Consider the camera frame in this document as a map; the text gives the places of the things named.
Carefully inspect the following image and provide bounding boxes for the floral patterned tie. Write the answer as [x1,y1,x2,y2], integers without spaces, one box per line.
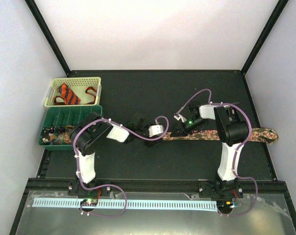
[162,128,279,144]

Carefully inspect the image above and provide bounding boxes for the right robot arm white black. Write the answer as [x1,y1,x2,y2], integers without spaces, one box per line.
[171,103,252,197]

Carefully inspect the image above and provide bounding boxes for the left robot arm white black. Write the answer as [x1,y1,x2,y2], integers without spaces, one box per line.
[69,112,164,195]

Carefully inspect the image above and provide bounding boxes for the brown patterned rolled tie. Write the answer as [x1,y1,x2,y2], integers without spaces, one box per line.
[63,132,72,144]

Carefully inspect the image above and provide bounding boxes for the orange navy striped tie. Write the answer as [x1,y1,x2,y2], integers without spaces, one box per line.
[53,83,98,105]

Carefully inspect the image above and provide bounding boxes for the green divided organizer tray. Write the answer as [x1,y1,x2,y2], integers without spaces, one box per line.
[38,105,103,151]

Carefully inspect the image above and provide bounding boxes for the cream perforated basket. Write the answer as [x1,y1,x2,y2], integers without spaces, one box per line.
[44,77,101,108]

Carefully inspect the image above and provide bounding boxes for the dark floral rolled tie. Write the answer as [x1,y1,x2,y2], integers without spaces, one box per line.
[40,126,66,145]

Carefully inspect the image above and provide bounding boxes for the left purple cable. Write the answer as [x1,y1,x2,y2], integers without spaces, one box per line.
[72,115,170,217]

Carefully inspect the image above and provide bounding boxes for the purple cable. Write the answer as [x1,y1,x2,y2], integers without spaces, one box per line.
[72,115,170,217]
[178,89,259,217]

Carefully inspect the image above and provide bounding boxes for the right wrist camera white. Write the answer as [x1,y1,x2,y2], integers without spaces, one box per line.
[174,113,187,123]

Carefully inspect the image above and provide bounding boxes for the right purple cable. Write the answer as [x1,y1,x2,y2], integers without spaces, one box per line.
[178,89,259,217]

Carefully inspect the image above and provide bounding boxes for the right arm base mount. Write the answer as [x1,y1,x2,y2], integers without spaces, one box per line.
[198,180,243,201]

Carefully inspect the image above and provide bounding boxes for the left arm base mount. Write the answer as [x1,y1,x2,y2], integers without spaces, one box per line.
[68,179,114,197]

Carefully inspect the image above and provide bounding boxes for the black aluminium front rail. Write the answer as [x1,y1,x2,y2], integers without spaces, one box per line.
[25,178,288,193]

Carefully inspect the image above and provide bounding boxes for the white slotted cable duct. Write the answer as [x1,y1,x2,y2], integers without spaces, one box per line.
[31,198,218,212]

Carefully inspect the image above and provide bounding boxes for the right black frame post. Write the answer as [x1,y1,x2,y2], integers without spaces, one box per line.
[241,0,289,75]

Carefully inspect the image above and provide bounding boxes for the black frame post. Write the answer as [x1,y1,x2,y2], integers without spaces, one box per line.
[241,0,289,75]
[25,0,71,76]

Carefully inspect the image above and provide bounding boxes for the left black frame post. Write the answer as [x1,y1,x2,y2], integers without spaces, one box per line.
[25,0,71,76]

